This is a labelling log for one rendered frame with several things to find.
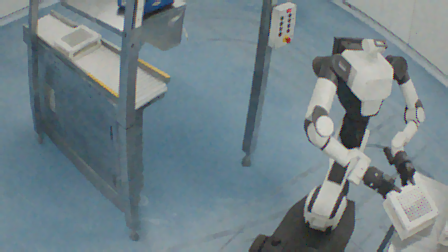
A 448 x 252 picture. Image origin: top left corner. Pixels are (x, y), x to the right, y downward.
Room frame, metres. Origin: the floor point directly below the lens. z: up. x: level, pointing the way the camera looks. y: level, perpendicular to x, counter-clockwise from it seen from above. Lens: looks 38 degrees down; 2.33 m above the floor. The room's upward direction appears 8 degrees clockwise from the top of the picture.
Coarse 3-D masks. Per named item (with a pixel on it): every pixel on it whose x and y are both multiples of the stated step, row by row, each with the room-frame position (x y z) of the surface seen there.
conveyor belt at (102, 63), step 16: (48, 16) 2.88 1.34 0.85; (48, 32) 2.63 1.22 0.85; (64, 32) 2.63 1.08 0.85; (96, 48) 2.44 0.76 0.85; (80, 64) 2.26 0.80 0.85; (96, 64) 2.27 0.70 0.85; (112, 64) 2.27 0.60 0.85; (112, 80) 2.13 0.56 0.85; (144, 80) 2.15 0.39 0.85; (160, 80) 2.16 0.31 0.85; (144, 96) 2.03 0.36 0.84
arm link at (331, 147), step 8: (312, 128) 1.67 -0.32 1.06; (312, 136) 1.66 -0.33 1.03; (328, 136) 1.65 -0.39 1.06; (320, 144) 1.63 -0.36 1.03; (328, 144) 1.63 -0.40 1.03; (336, 144) 1.64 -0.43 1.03; (328, 152) 1.62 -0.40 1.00; (336, 152) 1.62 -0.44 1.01; (344, 152) 1.62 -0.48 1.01; (336, 160) 1.62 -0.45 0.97
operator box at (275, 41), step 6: (282, 6) 2.65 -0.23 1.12; (288, 6) 2.66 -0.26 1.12; (294, 6) 2.69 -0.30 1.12; (276, 12) 2.59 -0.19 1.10; (282, 12) 2.59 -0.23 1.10; (294, 12) 2.69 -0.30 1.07; (276, 18) 2.58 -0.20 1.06; (288, 18) 2.64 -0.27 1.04; (294, 18) 2.70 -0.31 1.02; (270, 24) 2.60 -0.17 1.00; (276, 24) 2.58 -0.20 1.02; (294, 24) 2.71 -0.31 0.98; (270, 30) 2.60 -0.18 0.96; (276, 30) 2.58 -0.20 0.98; (282, 30) 2.61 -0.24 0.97; (270, 36) 2.60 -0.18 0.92; (276, 36) 2.58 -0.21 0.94; (282, 36) 2.61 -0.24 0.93; (288, 36) 2.66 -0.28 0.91; (270, 42) 2.60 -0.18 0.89; (276, 42) 2.57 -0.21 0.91; (282, 42) 2.62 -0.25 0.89; (276, 48) 2.58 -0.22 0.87
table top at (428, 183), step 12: (432, 180) 1.66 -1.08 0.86; (432, 192) 1.57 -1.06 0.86; (444, 192) 1.57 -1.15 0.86; (444, 204) 1.48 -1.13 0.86; (444, 216) 1.39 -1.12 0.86; (432, 228) 1.32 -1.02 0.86; (396, 240) 1.25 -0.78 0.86; (408, 240) 1.25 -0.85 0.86; (420, 240) 1.24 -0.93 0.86; (432, 240) 1.24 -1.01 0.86
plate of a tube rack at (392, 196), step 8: (416, 184) 1.53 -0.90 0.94; (392, 192) 1.47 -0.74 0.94; (424, 192) 1.48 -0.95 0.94; (392, 200) 1.42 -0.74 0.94; (408, 200) 1.43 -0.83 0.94; (400, 208) 1.38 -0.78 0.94; (424, 208) 1.38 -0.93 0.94; (400, 216) 1.33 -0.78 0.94; (408, 216) 1.33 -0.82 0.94; (424, 216) 1.33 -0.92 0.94; (432, 216) 1.33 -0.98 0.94; (408, 224) 1.28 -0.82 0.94; (416, 224) 1.28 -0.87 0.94
